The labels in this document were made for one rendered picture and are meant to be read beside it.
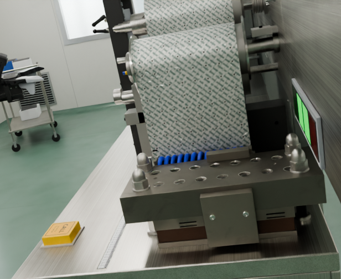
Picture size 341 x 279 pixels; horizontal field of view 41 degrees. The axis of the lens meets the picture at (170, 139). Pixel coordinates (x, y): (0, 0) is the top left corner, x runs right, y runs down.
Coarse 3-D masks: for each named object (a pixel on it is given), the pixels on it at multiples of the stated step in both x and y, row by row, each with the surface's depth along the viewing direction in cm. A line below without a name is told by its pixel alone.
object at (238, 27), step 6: (234, 24) 102; (240, 24) 101; (240, 30) 99; (240, 36) 99; (240, 42) 98; (240, 48) 98; (240, 54) 99; (240, 60) 99; (246, 60) 99; (240, 66) 101; (246, 66) 101; (246, 72) 103
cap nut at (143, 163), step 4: (140, 156) 101; (144, 156) 101; (140, 160) 101; (144, 160) 101; (148, 160) 102; (136, 164) 102; (140, 164) 101; (144, 164) 101; (148, 164) 101; (140, 168) 101; (144, 168) 101; (148, 168) 101; (152, 168) 103; (144, 172) 101; (148, 172) 101
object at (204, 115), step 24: (144, 96) 104; (168, 96) 103; (192, 96) 103; (216, 96) 102; (240, 96) 101; (168, 120) 105; (192, 120) 104; (216, 120) 104; (240, 120) 103; (168, 144) 107; (192, 144) 106; (216, 144) 106; (240, 144) 105
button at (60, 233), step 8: (56, 224) 110; (64, 224) 109; (72, 224) 108; (48, 232) 106; (56, 232) 105; (64, 232) 105; (72, 232) 105; (48, 240) 104; (56, 240) 104; (64, 240) 104; (72, 240) 104
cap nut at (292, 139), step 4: (288, 136) 95; (292, 136) 95; (296, 136) 95; (288, 140) 95; (292, 140) 95; (296, 140) 95; (288, 144) 95; (292, 144) 95; (296, 144) 95; (300, 144) 96; (288, 148) 95; (292, 148) 95; (288, 152) 96
